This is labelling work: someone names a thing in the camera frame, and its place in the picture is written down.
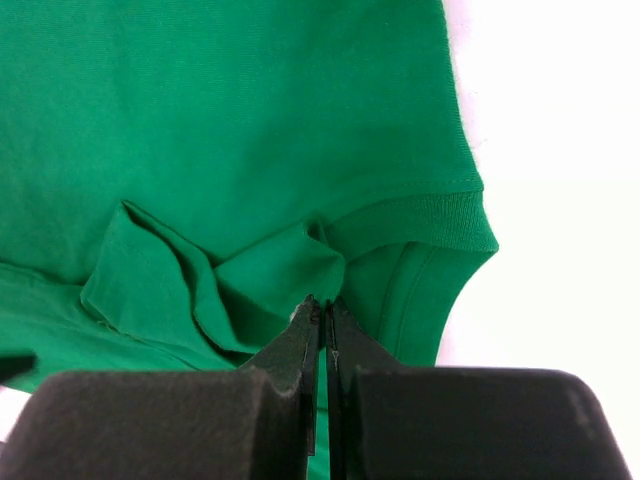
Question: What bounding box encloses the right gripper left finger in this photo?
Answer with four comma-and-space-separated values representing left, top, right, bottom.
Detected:
1, 297, 320, 479

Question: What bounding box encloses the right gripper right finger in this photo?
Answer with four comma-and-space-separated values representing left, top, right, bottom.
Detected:
324, 299, 630, 479

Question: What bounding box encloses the green t shirt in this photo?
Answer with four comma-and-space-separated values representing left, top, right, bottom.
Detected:
1, 1, 498, 479

